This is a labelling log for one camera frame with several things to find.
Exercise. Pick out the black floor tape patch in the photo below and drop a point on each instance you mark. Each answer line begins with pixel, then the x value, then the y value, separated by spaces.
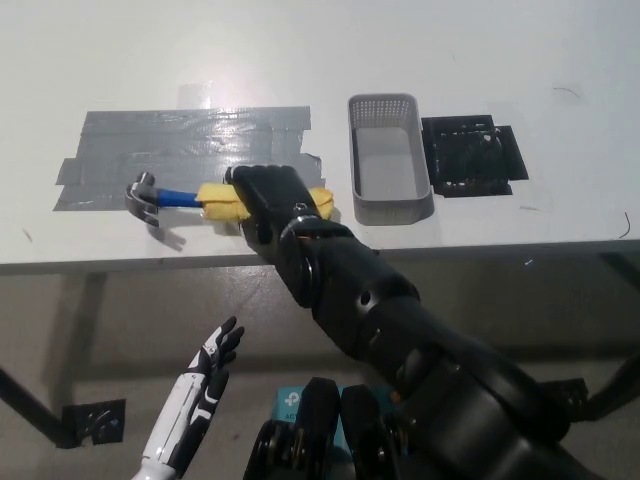
pixel 92 425
pixel 570 400

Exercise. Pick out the black table leg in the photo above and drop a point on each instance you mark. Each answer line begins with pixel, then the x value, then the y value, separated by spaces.
pixel 32 412
pixel 617 387

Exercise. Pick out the white and black left hand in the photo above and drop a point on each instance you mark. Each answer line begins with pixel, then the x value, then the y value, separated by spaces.
pixel 185 410

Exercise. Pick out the black and white right hand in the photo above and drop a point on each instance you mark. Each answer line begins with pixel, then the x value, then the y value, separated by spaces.
pixel 272 195

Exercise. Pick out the teal robot body top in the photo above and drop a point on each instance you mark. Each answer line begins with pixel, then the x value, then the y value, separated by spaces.
pixel 290 402

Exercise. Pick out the gray plastic perforated container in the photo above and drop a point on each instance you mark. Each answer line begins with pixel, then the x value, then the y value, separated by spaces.
pixel 392 207

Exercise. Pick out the black tape patch on desk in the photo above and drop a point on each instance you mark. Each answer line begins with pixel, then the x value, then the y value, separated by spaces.
pixel 472 155

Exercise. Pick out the black robot body blocks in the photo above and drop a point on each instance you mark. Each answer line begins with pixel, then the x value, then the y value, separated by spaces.
pixel 320 435

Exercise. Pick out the blue hammer with yellow wrap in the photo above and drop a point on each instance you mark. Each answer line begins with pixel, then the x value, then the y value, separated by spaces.
pixel 220 202

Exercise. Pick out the gray duct tape patch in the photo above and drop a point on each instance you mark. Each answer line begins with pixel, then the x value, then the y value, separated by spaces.
pixel 175 145

